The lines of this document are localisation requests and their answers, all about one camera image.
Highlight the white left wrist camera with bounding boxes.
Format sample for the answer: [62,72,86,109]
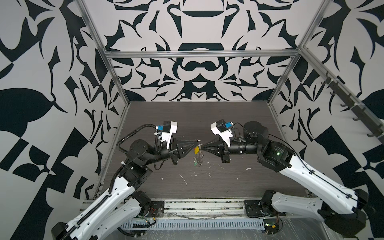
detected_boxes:
[155,121,178,150]

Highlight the white slotted cable duct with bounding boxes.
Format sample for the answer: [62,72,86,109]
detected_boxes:
[121,219,265,231]

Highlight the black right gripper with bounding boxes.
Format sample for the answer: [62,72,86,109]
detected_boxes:
[203,135,264,164]

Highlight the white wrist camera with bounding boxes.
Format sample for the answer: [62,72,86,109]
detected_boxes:
[155,121,178,150]
[211,119,233,147]

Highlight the black wall hook rack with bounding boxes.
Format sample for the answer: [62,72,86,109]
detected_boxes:
[322,71,384,145]

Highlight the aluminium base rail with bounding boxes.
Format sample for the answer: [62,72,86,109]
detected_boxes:
[79,197,248,221]

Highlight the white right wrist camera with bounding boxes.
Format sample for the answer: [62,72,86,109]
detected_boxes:
[211,119,233,147]

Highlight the red handled wire keyring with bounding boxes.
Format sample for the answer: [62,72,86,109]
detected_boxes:
[194,140,204,167]

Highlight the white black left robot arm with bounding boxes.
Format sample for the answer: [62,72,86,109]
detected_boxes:
[51,121,200,240]

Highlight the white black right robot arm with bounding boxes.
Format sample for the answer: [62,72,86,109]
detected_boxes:
[202,120,369,238]

